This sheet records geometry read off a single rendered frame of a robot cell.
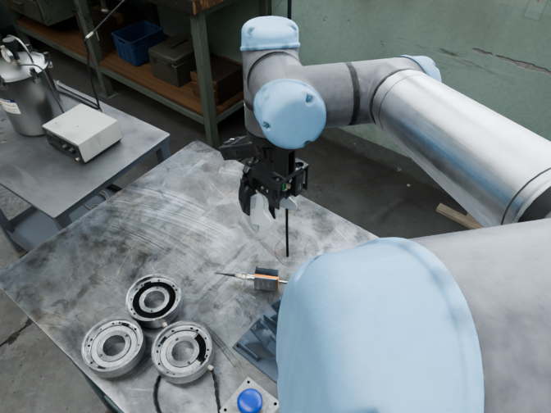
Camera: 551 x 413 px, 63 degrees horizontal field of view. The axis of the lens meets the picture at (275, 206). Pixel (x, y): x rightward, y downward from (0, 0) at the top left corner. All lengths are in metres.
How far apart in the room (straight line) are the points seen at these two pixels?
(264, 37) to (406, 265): 0.44
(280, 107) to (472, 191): 0.22
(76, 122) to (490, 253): 1.42
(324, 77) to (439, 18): 1.53
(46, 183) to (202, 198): 0.54
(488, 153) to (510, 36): 1.62
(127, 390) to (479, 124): 0.70
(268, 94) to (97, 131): 1.02
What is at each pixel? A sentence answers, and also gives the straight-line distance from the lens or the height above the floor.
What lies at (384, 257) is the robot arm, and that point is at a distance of 0.18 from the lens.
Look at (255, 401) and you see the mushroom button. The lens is 0.75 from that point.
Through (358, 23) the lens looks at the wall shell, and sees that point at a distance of 2.20.
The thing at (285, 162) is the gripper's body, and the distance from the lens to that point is 0.66.
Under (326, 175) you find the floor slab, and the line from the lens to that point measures 2.36.
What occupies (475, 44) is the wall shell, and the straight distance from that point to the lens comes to 2.01.
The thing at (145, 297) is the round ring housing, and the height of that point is 0.83.
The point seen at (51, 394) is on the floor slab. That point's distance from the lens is 1.86.
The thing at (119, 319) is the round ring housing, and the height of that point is 0.83.
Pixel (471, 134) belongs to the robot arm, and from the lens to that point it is 0.38.
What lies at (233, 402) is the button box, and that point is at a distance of 0.78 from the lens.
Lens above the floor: 1.57
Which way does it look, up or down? 46 degrees down
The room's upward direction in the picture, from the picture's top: straight up
